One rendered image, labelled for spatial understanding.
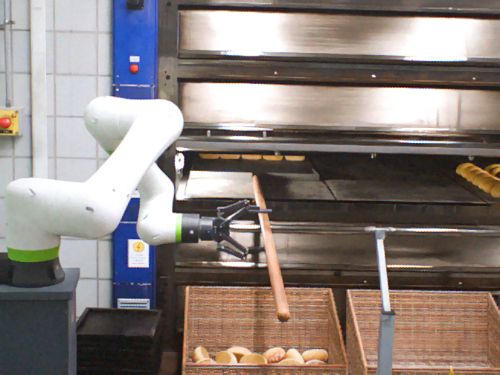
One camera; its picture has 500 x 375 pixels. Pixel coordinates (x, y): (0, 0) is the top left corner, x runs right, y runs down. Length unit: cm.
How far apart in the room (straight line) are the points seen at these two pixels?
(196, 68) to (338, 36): 53
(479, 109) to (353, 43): 53
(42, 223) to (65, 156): 121
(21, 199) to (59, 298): 25
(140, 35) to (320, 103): 70
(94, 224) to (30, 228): 17
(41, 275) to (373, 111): 156
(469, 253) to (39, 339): 183
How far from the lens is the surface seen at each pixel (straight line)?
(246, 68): 322
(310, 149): 311
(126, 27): 320
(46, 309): 215
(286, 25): 323
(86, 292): 340
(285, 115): 323
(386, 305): 284
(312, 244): 333
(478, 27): 336
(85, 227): 205
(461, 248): 344
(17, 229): 214
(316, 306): 336
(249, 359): 323
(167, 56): 322
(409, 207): 336
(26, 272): 216
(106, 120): 241
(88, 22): 324
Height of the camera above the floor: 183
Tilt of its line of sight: 11 degrees down
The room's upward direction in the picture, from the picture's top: 2 degrees clockwise
